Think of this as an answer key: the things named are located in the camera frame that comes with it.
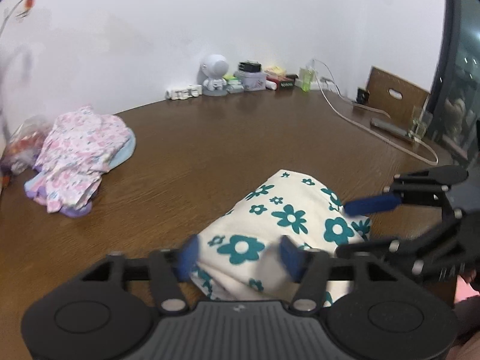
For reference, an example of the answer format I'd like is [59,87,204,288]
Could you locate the cream teal flower garment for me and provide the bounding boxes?
[190,170,372,302]

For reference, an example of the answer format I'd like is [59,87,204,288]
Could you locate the pink floral folded clothes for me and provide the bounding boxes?
[32,106,129,218]

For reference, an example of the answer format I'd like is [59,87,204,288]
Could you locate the dark remote control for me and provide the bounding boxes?
[370,118,414,143]

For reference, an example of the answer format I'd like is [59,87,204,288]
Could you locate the brown cardboard box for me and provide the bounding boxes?
[366,67,430,128]

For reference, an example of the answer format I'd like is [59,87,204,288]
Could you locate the green translucent charger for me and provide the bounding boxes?
[298,67,315,93]

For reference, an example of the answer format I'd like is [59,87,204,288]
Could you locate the dark red label box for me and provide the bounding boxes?
[265,75,298,91]

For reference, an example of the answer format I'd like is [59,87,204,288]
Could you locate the white letter block ornament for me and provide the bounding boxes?
[165,84,203,100]

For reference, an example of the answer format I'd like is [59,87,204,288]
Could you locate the red snack plastic bag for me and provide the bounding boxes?
[1,115,53,176]

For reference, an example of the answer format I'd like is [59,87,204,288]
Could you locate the yellow sticky note stack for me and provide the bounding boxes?
[264,65,287,77]

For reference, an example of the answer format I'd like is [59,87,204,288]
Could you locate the green white small packs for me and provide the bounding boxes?
[224,75,244,94]

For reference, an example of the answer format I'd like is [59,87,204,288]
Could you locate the grey tin box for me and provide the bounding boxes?
[233,71,267,92]

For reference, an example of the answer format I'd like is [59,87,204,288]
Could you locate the white astronaut robot figurine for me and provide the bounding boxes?
[200,55,229,97]

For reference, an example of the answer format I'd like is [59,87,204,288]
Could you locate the small black box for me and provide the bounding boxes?
[238,60,262,73]

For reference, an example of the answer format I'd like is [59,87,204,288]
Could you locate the white charging cable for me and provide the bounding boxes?
[310,58,440,166]

